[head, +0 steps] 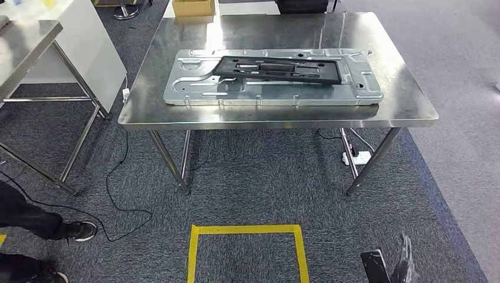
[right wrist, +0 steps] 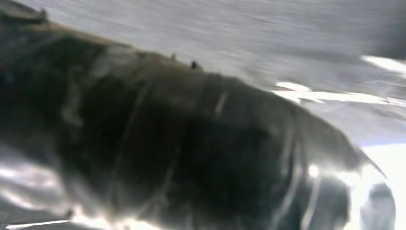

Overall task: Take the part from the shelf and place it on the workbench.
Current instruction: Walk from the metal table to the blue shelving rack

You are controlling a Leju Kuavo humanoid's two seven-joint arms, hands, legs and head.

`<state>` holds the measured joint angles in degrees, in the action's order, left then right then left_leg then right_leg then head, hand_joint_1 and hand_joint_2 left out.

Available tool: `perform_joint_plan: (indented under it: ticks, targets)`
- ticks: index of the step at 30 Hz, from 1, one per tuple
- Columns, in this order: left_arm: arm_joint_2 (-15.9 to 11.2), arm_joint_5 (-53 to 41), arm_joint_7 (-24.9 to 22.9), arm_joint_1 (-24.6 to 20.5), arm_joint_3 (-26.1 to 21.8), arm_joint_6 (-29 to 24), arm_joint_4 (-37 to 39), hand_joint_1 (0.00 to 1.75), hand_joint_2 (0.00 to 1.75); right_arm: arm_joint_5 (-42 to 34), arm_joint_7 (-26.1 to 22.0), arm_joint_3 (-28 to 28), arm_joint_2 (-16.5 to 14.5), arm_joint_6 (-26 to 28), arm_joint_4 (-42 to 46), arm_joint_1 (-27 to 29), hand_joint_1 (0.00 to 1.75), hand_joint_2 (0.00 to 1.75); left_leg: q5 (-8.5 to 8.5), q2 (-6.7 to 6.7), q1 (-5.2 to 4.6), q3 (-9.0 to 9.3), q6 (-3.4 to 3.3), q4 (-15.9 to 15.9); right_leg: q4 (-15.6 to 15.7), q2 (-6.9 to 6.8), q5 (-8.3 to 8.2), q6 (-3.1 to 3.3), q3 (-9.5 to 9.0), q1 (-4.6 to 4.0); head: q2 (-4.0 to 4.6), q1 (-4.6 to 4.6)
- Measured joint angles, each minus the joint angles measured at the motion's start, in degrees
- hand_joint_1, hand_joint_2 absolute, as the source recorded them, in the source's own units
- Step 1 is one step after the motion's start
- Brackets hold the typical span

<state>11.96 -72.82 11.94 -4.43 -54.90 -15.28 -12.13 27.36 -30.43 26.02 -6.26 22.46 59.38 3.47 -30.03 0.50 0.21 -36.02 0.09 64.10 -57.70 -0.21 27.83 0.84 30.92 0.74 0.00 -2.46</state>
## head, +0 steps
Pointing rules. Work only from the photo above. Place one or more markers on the steel workbench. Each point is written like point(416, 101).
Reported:
point(273, 113)

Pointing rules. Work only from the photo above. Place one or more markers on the white power strip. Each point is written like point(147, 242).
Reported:
point(361, 157)

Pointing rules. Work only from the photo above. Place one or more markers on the yellow metal frame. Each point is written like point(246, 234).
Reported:
point(113, 2)

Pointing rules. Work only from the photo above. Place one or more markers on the white cabinet panel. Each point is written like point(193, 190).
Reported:
point(90, 54)

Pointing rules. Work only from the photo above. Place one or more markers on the stamped metal sheet panel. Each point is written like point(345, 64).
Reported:
point(203, 91)

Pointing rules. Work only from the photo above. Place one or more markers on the yellow floor tape square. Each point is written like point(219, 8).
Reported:
point(193, 250)

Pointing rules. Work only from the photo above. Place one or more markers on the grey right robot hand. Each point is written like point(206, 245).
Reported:
point(404, 261)

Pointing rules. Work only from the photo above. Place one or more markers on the brown cardboard box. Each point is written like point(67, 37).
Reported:
point(193, 8)

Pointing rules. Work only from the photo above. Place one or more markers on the black plastic panel part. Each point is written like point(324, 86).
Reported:
point(279, 70)

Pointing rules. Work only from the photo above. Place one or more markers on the black hard case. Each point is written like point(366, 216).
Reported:
point(302, 6)

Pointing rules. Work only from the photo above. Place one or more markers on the person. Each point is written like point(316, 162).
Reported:
point(23, 218)

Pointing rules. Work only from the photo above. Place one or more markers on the chrome round post base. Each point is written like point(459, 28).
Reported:
point(126, 11)

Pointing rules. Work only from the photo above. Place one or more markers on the white power plug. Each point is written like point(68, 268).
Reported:
point(125, 94)

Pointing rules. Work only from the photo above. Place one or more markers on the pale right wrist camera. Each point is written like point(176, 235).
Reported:
point(375, 267)

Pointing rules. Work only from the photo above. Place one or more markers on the yellow bottle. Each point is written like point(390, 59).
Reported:
point(47, 2)

